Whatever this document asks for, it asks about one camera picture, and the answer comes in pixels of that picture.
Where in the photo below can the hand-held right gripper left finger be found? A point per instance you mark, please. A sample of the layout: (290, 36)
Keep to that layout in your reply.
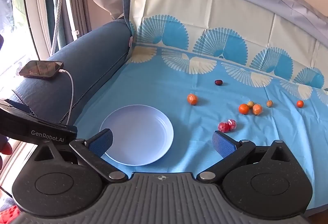
(101, 143)

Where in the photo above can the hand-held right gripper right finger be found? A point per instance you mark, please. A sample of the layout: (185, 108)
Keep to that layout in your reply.
(223, 145)

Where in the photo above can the red plastic-wrapped fruit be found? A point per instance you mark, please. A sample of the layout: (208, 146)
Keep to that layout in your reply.
(223, 127)
(232, 124)

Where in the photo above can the pale blue round plate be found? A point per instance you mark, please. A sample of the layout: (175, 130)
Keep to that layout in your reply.
(143, 134)

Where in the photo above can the plastic-wrapped orange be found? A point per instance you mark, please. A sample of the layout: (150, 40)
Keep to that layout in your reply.
(257, 109)
(192, 99)

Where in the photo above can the round brown fruit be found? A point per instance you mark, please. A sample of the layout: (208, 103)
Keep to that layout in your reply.
(269, 103)

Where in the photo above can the small red round fruit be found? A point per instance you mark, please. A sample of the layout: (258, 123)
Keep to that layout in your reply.
(300, 103)

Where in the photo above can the person's left hand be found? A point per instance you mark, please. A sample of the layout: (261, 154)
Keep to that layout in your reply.
(5, 149)

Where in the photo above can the bare orange tangerine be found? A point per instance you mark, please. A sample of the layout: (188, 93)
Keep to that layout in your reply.
(244, 109)

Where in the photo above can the small yellow-green fruit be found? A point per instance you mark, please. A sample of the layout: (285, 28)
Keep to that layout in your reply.
(250, 103)

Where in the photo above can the black smartphone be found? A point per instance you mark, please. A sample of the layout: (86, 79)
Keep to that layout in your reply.
(41, 69)

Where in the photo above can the dark red jujube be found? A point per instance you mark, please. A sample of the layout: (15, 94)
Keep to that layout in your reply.
(218, 82)

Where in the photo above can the blue fan-patterned cloth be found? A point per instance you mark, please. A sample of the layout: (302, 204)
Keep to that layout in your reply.
(179, 80)

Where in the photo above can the blue sofa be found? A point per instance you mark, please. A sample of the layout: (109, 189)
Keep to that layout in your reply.
(92, 55)

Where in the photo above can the red cloth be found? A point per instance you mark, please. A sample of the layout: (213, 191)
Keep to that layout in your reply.
(9, 213)

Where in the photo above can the white window frame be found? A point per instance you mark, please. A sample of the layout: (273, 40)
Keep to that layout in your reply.
(35, 8)

